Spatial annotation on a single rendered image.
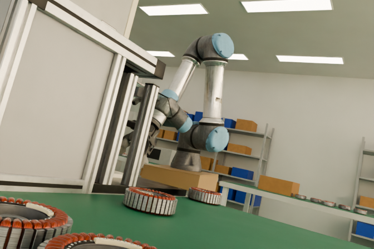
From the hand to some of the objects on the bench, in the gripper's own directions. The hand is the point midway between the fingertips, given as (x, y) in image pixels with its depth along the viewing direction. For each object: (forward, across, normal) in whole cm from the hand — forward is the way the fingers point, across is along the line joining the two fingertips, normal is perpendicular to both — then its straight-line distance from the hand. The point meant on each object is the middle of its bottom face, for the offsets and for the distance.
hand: (122, 162), depth 123 cm
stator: (+17, -39, +34) cm, 54 cm away
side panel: (+25, -23, +49) cm, 60 cm away
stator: (0, -33, -5) cm, 33 cm away
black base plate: (+13, +8, +11) cm, 18 cm away
